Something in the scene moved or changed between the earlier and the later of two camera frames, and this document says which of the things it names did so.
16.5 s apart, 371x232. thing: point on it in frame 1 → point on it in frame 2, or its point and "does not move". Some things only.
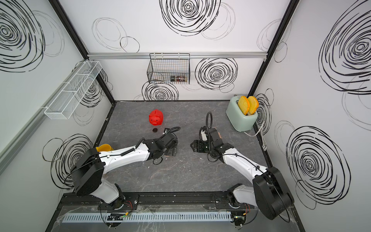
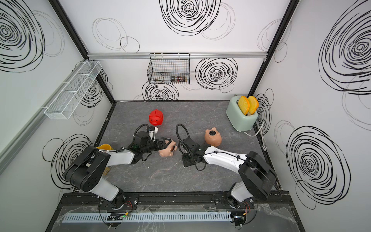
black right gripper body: (204, 147) → (188, 160)
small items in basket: (179, 79) does not move
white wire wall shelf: (64, 104) does not move
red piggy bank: (156, 117) does not move
